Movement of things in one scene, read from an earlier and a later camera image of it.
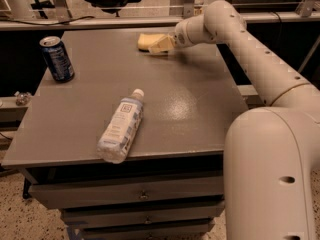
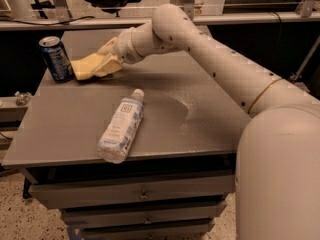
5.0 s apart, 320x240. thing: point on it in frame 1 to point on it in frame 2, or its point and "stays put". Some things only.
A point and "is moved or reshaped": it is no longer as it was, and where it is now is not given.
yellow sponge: x=145 y=40 is moved or reshaped
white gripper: x=179 y=34 to x=124 y=48
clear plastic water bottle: x=122 y=129 stays put
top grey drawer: x=100 y=192 stays put
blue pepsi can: x=57 y=58 stays put
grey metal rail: x=44 y=22 stays put
